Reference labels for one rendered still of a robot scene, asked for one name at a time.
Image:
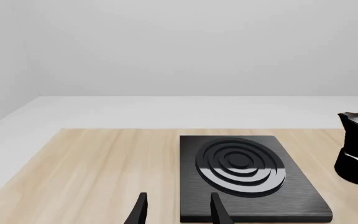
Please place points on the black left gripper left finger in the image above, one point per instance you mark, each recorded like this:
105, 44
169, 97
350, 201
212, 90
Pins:
139, 211

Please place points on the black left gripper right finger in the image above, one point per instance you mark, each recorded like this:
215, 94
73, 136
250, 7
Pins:
218, 212

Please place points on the flat black stove plate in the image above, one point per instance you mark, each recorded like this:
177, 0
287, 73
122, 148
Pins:
247, 168

